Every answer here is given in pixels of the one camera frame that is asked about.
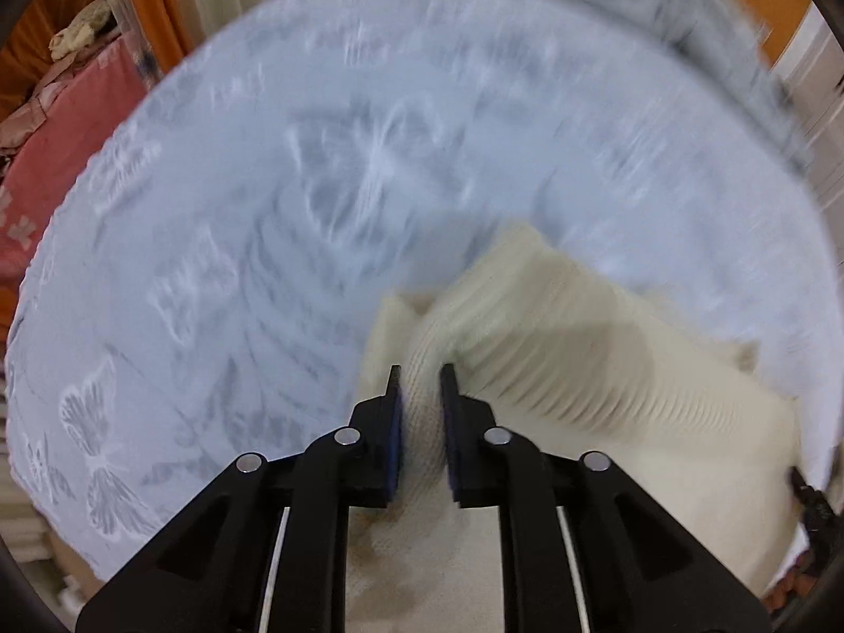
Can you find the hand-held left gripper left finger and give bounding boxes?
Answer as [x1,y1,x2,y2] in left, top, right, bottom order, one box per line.
[76,365,404,633]

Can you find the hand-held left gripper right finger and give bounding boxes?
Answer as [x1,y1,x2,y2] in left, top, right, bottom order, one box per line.
[439,363,772,633]

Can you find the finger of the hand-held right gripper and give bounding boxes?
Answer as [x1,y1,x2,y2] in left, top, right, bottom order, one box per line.
[790,467,837,564]

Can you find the cream knitted sweater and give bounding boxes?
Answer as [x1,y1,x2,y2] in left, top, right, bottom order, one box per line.
[344,223,803,633]

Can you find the pink floral blanket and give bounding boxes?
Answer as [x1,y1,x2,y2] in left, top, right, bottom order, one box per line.
[0,36,149,331]

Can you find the grey blanket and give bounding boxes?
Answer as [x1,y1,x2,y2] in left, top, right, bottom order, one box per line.
[455,0,813,176]

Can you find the beige crumpled cloth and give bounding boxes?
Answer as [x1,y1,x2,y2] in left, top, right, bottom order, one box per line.
[49,0,123,60]

